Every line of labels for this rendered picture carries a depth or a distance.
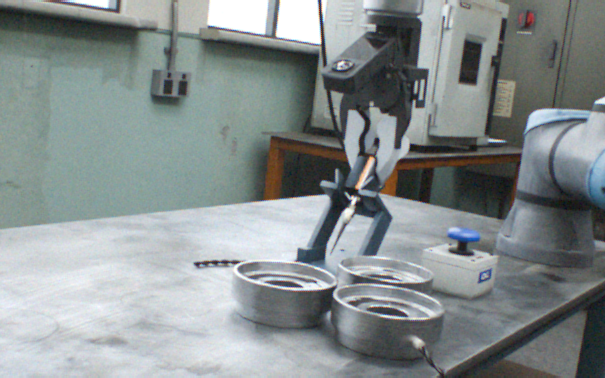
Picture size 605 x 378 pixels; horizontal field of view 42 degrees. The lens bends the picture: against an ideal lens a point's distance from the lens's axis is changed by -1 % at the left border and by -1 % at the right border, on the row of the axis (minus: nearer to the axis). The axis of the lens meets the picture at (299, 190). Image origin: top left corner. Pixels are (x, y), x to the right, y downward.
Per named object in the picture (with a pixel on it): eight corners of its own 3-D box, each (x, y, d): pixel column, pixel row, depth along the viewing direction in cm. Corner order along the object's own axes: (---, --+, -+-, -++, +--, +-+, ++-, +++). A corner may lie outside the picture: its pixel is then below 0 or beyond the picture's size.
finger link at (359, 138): (378, 177, 106) (392, 110, 104) (355, 182, 102) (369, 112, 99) (358, 170, 108) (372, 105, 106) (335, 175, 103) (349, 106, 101)
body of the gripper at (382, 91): (426, 113, 103) (437, 20, 100) (395, 116, 96) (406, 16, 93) (375, 106, 107) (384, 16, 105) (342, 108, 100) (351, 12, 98)
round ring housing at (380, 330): (309, 324, 76) (314, 283, 76) (401, 321, 81) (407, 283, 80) (361, 366, 67) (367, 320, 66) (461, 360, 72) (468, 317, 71)
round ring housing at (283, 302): (280, 338, 72) (285, 294, 71) (207, 304, 79) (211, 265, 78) (354, 321, 79) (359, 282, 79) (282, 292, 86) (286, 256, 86)
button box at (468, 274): (470, 300, 92) (477, 260, 92) (417, 285, 96) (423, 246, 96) (496, 289, 99) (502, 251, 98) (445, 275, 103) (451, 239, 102)
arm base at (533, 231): (515, 239, 135) (524, 183, 133) (604, 260, 126) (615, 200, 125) (481, 249, 123) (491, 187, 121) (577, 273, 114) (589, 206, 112)
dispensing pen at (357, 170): (314, 243, 96) (367, 132, 102) (326, 259, 99) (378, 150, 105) (329, 247, 95) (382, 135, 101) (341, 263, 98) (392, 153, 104)
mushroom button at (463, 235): (466, 274, 94) (473, 234, 93) (436, 266, 96) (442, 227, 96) (480, 270, 97) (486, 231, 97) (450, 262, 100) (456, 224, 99)
